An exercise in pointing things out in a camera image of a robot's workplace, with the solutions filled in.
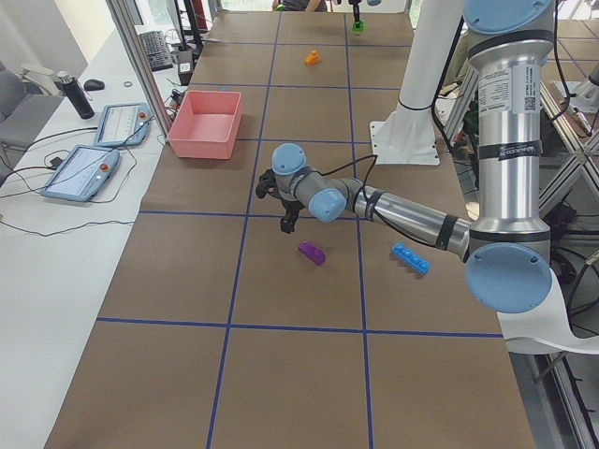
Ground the black water bottle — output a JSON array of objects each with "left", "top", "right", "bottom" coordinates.
[{"left": 57, "top": 70, "right": 95, "bottom": 120}]

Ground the green toy block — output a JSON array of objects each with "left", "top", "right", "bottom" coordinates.
[{"left": 351, "top": 21, "right": 365, "bottom": 34}]

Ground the aluminium frame post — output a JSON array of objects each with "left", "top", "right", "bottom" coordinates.
[{"left": 106, "top": 0, "right": 172, "bottom": 138}]

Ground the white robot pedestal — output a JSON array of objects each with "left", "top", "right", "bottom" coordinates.
[{"left": 371, "top": 0, "right": 464, "bottom": 166}]

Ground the orange toy block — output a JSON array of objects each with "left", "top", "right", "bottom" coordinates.
[{"left": 304, "top": 50, "right": 320, "bottom": 66}]

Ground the blue teach pendant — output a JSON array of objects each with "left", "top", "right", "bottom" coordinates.
[
  {"left": 94, "top": 103, "right": 153, "bottom": 148},
  {"left": 39, "top": 145, "right": 121, "bottom": 202}
]

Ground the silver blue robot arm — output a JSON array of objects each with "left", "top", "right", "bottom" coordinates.
[{"left": 256, "top": 1, "right": 556, "bottom": 313}]

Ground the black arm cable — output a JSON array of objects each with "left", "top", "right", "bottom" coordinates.
[{"left": 322, "top": 153, "right": 441, "bottom": 247}]

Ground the lower blue teach pendant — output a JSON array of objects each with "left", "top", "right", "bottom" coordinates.
[{"left": 39, "top": 145, "right": 121, "bottom": 202}]

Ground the purple toy block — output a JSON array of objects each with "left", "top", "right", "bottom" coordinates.
[{"left": 298, "top": 241, "right": 326, "bottom": 266}]

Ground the upper blue teach pendant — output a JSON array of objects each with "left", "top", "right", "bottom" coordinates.
[{"left": 94, "top": 103, "right": 153, "bottom": 148}]

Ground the black computer mouse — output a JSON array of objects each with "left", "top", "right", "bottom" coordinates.
[{"left": 83, "top": 79, "right": 106, "bottom": 92}]

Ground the pink plastic box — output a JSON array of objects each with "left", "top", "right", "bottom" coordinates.
[{"left": 168, "top": 90, "right": 242, "bottom": 160}]

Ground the brown paper table mat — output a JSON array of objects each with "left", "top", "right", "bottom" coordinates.
[{"left": 47, "top": 12, "right": 534, "bottom": 448}]

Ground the black keyboard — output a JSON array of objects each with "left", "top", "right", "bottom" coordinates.
[{"left": 138, "top": 31, "right": 173, "bottom": 72}]

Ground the long blue toy block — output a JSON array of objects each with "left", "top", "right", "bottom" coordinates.
[{"left": 391, "top": 243, "right": 430, "bottom": 275}]

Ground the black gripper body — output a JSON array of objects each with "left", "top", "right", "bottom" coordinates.
[
  {"left": 281, "top": 199, "right": 302, "bottom": 224},
  {"left": 348, "top": 0, "right": 361, "bottom": 23}
]

